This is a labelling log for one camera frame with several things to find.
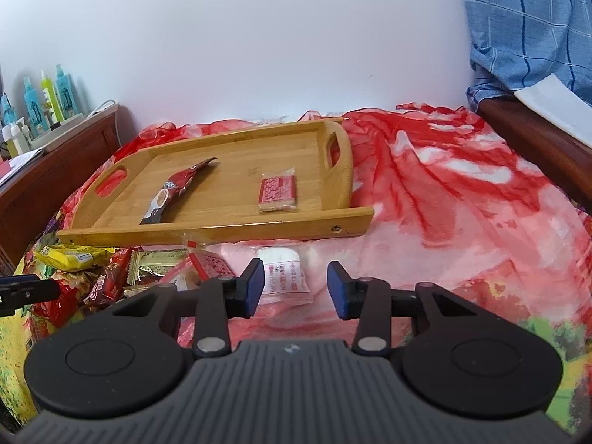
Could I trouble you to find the yellow snack bag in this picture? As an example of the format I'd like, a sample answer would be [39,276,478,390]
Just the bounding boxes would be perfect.
[33,245,117,273]

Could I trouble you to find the white red-print snack pack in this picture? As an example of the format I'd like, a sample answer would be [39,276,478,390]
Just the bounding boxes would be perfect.
[256,246,313,306]

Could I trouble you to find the gold foil snack pack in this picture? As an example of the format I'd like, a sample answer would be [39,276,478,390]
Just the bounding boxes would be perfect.
[127,250,188,287]

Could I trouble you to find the red square cracker pack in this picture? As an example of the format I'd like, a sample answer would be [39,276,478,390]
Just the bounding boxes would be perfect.
[258,168,297,213]

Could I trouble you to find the red puffed snack bag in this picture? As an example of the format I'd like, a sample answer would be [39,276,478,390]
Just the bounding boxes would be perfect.
[32,280,89,328]

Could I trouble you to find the brown chocolate wafer bar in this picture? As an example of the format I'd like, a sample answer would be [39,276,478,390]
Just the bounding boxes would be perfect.
[84,248,132,307]

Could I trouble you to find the wooden headboard cabinet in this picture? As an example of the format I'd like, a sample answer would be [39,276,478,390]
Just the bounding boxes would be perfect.
[1,109,120,276]

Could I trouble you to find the papers on cabinet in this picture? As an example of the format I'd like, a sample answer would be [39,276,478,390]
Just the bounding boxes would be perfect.
[0,148,45,185]

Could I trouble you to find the red floral bed cloth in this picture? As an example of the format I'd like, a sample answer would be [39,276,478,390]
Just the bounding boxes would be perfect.
[1,104,591,443]

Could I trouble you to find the bamboo serving tray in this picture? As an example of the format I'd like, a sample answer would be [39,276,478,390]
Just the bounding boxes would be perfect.
[57,120,373,246]

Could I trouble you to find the white plastic tray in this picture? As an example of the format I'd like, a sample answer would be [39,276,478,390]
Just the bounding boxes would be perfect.
[30,100,118,154]

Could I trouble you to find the small white bottle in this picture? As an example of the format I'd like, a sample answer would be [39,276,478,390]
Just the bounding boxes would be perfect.
[10,123,30,155]

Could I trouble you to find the teal spray bottle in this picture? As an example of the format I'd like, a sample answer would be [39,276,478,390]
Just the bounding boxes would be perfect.
[56,64,78,118]
[23,76,47,137]

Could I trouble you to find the green spray bottle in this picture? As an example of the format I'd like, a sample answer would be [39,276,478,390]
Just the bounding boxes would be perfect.
[40,70,64,128]

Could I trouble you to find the white paper sheet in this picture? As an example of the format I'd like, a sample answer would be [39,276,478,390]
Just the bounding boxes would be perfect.
[514,73,592,147]

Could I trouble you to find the blue checked cloth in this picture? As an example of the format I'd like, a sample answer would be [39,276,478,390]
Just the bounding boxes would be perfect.
[464,0,591,109]

